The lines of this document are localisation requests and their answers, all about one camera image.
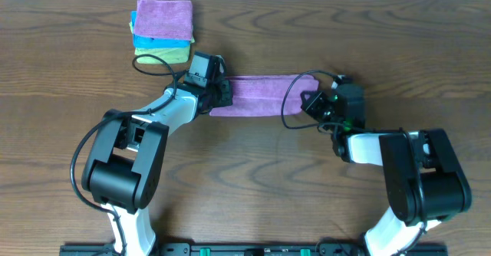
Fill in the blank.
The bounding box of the purple microfiber cloth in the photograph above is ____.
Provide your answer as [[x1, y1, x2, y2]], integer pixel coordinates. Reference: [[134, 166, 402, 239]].
[[209, 74, 319, 117]]

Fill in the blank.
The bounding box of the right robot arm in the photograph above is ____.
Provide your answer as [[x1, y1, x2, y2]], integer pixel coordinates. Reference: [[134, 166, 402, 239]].
[[301, 84, 472, 255]]

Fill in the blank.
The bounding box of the folded blue cloth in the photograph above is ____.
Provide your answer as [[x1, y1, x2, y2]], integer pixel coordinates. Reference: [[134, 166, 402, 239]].
[[130, 0, 193, 48]]

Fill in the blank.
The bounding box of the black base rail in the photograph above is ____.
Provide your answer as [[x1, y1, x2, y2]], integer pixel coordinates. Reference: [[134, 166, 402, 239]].
[[59, 241, 449, 256]]

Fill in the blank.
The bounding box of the folded purple cloth on stack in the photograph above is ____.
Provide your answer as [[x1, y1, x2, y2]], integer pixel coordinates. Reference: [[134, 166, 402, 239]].
[[133, 0, 193, 41]]

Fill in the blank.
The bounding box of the right black cable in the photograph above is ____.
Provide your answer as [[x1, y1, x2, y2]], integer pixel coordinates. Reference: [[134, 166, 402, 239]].
[[280, 69, 430, 256]]

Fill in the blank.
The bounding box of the folded green cloth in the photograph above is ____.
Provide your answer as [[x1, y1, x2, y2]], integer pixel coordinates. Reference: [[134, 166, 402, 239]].
[[130, 18, 194, 64]]

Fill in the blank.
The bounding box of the black cable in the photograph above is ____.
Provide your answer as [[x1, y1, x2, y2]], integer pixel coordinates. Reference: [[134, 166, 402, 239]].
[[280, 69, 430, 256], [69, 54, 193, 256]]

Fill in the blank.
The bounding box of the left black cable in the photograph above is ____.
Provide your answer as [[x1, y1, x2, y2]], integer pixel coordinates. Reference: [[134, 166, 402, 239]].
[[69, 54, 193, 256]]

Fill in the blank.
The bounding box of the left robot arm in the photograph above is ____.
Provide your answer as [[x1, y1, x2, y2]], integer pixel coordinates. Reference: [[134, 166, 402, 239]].
[[81, 79, 232, 255]]

